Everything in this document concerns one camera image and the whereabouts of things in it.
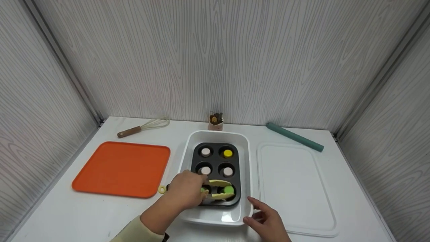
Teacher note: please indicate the person's left hand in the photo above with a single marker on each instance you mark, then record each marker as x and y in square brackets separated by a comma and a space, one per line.
[184, 192]

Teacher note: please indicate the person's right hand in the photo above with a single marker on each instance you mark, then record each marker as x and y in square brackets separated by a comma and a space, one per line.
[270, 222]

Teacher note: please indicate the person's left fingers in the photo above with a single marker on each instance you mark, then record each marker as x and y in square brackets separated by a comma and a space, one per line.
[198, 179]

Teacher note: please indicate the person's right thumb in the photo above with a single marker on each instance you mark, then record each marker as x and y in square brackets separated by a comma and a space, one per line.
[250, 221]

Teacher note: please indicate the person's right index finger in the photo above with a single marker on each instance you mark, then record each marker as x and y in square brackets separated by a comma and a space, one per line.
[258, 203]

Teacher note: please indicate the yellow tongs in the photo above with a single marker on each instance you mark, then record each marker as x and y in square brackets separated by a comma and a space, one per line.
[220, 183]

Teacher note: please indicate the white baking dish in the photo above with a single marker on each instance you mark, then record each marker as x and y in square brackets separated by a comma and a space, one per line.
[218, 137]

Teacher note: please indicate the person's left forearm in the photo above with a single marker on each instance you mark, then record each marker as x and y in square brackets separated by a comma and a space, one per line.
[153, 218]

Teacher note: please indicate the pink macaron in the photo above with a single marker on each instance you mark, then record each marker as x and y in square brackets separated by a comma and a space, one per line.
[205, 152]
[206, 170]
[228, 171]

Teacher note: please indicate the black muffin tin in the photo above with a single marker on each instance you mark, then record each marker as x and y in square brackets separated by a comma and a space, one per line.
[216, 163]

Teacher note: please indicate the white flat lid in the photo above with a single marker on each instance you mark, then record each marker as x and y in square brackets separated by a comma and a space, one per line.
[294, 188]

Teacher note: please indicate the yellow macaron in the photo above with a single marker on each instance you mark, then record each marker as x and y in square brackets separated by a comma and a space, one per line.
[228, 153]

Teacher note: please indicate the black wrist band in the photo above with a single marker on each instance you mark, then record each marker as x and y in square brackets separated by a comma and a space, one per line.
[166, 237]

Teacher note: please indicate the teal rolling pin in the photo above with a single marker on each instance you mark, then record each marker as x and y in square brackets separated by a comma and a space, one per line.
[295, 137]

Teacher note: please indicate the orange silicone mat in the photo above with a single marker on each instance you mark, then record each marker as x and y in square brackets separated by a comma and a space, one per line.
[122, 168]

